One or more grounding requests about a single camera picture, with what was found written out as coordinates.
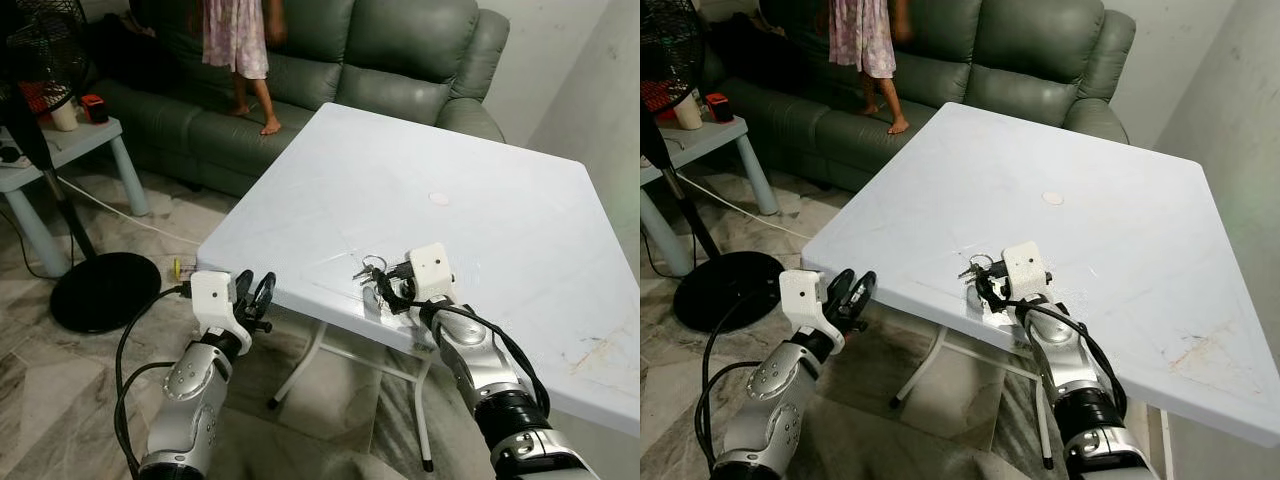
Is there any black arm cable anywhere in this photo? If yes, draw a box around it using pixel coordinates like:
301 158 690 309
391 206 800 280
697 290 786 471
112 284 194 473
1022 300 1131 416
430 302 553 417

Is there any pale blue side table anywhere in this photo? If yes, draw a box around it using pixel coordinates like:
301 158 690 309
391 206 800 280
640 114 780 280
0 115 152 279

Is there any bunch of keys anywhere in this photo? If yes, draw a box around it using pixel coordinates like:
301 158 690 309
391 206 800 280
957 254 995 291
352 254 393 303

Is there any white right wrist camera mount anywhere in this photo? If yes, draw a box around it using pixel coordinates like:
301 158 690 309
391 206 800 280
1001 241 1052 302
407 242 459 302

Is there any white metal table frame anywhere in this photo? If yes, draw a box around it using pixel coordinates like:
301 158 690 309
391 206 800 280
267 320 437 473
889 322 1177 480

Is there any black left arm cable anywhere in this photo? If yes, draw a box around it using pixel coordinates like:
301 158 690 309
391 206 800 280
697 290 786 471
112 284 194 473

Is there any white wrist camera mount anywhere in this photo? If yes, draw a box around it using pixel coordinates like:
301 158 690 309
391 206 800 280
777 269 839 349
1001 241 1052 302
407 242 459 302
189 269 253 353

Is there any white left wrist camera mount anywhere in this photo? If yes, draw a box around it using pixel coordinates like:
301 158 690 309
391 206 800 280
777 269 839 349
189 269 253 353

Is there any grey robot lower body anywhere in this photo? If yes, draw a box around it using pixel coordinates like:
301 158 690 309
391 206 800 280
212 408 501 480

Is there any black floor cable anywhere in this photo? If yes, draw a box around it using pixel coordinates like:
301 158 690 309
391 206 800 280
0 200 73 282
640 225 691 281

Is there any child in floral dress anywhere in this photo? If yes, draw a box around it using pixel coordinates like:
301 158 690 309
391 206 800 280
826 0 914 136
188 0 288 137

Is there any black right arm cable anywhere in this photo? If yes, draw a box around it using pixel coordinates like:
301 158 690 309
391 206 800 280
430 302 553 417
1022 300 1131 416

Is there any black standing fan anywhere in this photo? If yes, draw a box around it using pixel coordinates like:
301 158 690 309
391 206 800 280
0 0 163 335
640 0 788 335

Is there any white plastic folding table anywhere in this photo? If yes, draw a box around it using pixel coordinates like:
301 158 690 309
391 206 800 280
801 101 1280 449
196 102 641 438

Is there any white floor cable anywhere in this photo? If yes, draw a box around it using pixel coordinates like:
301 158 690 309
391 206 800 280
55 175 203 247
676 172 813 241

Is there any green leather sofa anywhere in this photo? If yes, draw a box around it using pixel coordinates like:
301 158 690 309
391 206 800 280
85 0 512 198
698 0 1137 194

